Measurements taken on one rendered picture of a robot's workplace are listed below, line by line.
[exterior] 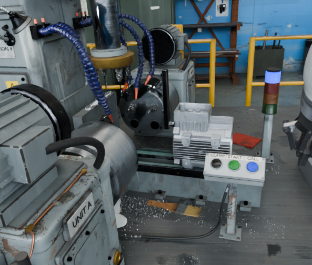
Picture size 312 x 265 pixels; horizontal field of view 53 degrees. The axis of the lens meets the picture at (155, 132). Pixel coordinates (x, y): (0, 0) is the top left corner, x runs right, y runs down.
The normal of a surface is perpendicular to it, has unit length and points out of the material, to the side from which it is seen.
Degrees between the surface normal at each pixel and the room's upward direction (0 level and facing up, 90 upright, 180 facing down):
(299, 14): 90
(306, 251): 0
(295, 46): 90
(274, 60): 90
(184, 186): 90
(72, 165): 0
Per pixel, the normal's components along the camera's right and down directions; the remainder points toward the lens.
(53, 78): 0.96, 0.07
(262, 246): -0.05, -0.91
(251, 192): -0.29, 0.41
